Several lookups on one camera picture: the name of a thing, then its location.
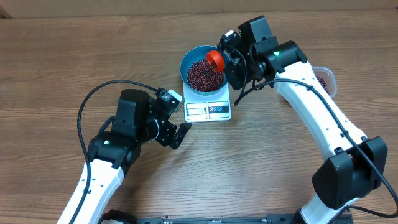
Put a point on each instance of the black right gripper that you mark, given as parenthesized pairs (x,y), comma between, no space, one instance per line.
(232,76)

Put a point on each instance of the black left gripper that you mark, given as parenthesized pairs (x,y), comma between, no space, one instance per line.
(165,139)

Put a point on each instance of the orange measuring scoop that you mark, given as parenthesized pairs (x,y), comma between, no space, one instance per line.
(215,60)

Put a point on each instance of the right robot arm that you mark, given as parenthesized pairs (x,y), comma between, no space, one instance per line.
(352,163)

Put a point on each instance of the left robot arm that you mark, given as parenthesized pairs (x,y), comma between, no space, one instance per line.
(139,119)

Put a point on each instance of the white digital kitchen scale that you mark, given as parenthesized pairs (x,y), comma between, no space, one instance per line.
(215,106)

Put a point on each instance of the red beans in bowl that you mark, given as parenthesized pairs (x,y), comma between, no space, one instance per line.
(202,77)

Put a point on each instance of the red beans in container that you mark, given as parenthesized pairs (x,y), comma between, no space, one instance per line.
(323,83)

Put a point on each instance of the clear plastic container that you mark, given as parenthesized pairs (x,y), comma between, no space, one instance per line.
(329,77)

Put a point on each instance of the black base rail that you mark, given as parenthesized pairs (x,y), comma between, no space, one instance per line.
(199,220)

